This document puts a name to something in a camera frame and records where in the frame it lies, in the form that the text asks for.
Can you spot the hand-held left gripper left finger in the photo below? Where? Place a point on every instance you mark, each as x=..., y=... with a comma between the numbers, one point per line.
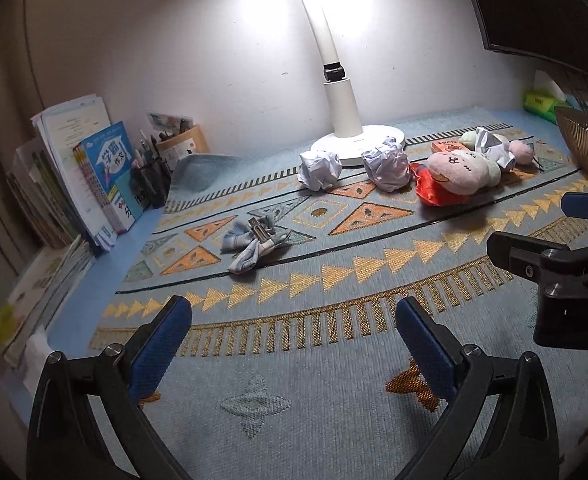
x=161, y=347

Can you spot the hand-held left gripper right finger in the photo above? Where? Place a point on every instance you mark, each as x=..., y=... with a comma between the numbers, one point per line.
x=426, y=350

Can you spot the pink caterpillar plush toy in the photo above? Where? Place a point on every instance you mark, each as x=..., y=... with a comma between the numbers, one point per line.
x=451, y=172

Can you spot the red cloth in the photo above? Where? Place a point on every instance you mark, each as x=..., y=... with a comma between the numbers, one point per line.
x=431, y=190

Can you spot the blue plaid bow hair clip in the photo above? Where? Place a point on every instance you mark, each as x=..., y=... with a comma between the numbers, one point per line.
x=246, y=255

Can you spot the small orange box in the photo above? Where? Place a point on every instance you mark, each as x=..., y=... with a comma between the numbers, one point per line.
x=444, y=146

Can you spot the green tissue pack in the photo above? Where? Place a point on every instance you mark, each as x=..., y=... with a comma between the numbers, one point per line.
x=539, y=102

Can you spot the small white blue card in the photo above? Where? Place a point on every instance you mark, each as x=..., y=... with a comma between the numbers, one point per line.
x=105, y=237

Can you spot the white tissue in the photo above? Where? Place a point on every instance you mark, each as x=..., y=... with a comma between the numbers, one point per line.
x=36, y=355

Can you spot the blue patterned woven mat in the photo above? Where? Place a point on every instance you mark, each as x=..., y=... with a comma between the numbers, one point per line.
x=299, y=360

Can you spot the stack of flat books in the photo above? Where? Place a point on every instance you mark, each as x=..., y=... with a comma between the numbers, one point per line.
x=39, y=285

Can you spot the teal notebook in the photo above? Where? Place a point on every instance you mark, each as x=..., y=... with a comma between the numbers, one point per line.
x=126, y=197

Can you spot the black mesh pen holder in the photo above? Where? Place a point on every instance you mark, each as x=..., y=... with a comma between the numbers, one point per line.
x=151, y=180

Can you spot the blue cover book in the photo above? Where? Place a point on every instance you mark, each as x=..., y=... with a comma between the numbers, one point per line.
x=106, y=160

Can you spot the row of leaning books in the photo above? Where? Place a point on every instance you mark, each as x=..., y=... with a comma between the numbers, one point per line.
x=39, y=195

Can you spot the cardboard box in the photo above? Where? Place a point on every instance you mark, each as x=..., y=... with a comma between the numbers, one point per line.
x=184, y=142

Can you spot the white pen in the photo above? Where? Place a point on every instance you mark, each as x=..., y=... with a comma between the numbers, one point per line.
x=143, y=140

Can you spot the dark monitor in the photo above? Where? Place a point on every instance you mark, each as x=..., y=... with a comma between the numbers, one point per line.
x=534, y=5

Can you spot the colourful card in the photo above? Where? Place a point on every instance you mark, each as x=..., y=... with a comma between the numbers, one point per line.
x=166, y=122

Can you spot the white desk lamp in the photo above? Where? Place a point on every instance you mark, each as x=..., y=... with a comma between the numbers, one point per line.
x=341, y=110

